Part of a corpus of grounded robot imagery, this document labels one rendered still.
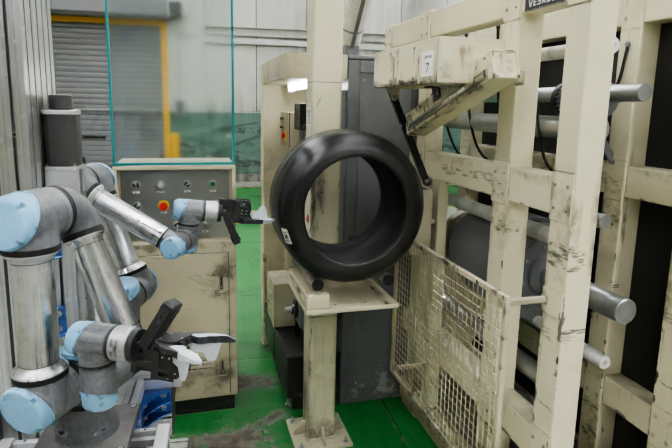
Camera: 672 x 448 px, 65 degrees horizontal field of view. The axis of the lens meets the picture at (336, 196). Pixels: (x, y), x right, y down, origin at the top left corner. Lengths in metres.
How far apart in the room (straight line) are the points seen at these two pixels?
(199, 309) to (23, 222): 1.62
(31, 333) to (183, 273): 1.42
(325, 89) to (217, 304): 1.19
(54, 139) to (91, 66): 9.74
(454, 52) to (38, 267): 1.31
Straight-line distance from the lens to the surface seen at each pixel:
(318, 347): 2.52
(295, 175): 1.89
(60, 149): 1.63
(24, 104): 1.56
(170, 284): 2.71
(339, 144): 1.91
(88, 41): 11.39
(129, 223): 1.88
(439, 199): 2.44
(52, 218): 1.29
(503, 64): 1.77
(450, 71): 1.79
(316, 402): 2.64
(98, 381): 1.31
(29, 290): 1.32
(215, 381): 2.92
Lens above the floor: 1.55
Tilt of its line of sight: 10 degrees down
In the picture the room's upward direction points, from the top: 1 degrees clockwise
